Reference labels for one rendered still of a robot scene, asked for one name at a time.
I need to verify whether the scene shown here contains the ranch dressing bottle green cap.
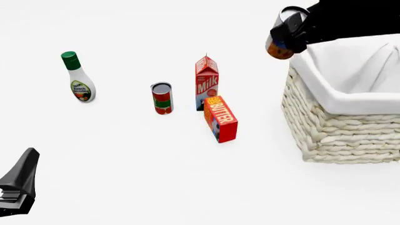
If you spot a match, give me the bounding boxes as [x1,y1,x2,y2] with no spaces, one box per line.
[60,51,97,103]

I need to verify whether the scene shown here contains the white cloth basket liner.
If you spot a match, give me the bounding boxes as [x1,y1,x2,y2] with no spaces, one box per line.
[289,33,400,116]

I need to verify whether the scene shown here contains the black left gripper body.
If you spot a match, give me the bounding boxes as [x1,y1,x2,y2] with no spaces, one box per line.
[0,184,36,218]

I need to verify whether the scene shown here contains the red butter box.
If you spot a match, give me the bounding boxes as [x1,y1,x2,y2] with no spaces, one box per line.
[203,95,239,144]

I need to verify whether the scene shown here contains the red tomato sauce can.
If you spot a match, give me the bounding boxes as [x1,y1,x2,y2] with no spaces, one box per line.
[150,81,174,116]

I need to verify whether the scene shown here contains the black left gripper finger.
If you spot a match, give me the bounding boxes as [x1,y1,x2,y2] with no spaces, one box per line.
[0,147,41,197]

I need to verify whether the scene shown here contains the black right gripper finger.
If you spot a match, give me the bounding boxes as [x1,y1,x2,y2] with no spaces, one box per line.
[269,11,311,54]

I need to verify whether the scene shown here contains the alphabet soup can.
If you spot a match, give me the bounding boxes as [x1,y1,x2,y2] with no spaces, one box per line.
[265,6,310,60]

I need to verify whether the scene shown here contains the red milk carton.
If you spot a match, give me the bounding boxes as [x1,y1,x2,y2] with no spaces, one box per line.
[195,52,220,112]

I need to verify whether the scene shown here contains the white woven basket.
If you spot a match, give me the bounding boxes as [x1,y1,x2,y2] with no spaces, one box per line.
[280,33,400,165]

